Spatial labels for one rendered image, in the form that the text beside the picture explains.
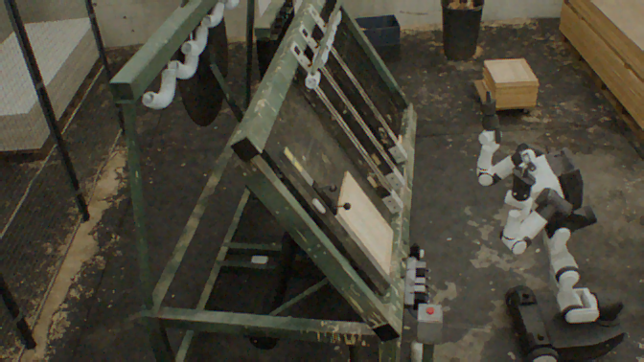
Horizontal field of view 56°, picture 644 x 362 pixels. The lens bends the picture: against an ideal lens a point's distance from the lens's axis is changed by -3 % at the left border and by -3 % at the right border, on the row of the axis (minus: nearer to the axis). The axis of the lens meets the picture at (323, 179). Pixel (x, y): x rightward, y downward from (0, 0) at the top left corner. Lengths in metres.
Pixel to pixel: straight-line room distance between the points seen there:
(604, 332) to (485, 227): 1.35
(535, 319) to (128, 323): 2.76
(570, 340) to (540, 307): 0.30
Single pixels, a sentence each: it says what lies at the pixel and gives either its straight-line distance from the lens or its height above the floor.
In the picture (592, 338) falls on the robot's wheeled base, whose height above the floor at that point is 0.17.
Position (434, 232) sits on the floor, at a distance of 5.02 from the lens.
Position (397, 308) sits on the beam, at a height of 0.85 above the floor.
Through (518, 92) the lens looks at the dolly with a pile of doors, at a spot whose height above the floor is 0.29.
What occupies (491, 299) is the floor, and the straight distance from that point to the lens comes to 4.54.
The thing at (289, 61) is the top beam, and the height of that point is 1.93.
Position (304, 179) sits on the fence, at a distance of 2.92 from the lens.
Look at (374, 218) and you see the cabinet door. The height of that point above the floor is 1.05.
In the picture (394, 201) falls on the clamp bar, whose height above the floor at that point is 0.98.
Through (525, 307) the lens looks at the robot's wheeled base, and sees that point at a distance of 4.27.
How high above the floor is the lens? 3.28
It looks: 36 degrees down
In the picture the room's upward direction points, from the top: 4 degrees counter-clockwise
